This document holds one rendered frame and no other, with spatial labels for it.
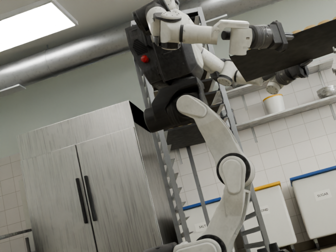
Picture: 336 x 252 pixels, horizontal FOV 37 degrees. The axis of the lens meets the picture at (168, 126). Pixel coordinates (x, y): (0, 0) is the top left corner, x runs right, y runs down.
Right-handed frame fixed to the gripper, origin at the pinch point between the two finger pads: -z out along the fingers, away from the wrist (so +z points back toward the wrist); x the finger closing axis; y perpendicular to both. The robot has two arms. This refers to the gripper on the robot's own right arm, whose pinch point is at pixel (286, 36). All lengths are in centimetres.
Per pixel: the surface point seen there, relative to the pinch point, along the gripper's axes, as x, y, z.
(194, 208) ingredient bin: -26, 337, -139
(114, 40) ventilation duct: 172, 327, -89
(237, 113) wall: 77, 341, -235
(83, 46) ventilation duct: 177, 349, -61
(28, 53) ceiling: 202, 414, -16
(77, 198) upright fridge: 16, 393, -32
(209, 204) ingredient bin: -26, 327, -152
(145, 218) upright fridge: -24, 348, -85
